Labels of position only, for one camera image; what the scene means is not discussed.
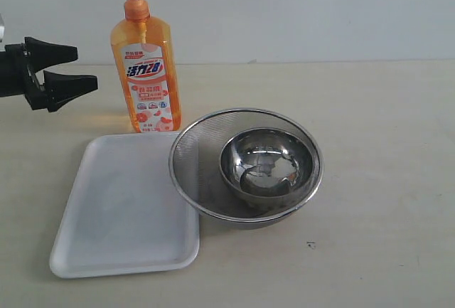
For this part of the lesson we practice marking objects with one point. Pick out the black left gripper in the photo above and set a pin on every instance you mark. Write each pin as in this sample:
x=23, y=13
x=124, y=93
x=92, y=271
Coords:
x=20, y=62

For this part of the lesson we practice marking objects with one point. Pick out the orange dish soap pump bottle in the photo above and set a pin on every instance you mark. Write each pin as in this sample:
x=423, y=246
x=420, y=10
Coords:
x=142, y=50

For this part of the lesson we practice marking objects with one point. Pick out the small stainless steel bowl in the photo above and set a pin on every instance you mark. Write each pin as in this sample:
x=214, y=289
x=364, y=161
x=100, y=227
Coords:
x=269, y=168

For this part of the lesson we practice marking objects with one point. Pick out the white foam tray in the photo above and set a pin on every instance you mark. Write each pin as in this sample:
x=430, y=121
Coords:
x=124, y=215

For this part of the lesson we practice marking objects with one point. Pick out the steel mesh strainer basket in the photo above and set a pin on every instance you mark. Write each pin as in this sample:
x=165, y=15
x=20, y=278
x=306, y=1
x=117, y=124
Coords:
x=194, y=166

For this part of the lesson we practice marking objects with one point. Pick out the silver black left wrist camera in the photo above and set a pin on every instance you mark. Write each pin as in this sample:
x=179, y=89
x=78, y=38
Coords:
x=2, y=32

